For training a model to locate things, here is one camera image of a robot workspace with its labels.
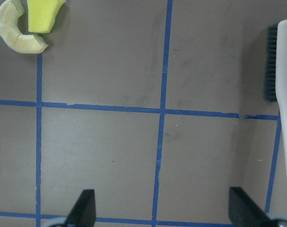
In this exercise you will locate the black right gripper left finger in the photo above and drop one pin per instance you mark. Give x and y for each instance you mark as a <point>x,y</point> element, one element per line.
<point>83,213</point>

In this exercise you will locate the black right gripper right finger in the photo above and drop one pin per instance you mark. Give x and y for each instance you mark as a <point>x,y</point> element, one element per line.
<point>244,212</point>

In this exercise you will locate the cream curved peel piece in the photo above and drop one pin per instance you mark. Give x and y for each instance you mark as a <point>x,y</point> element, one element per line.
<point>10,12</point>

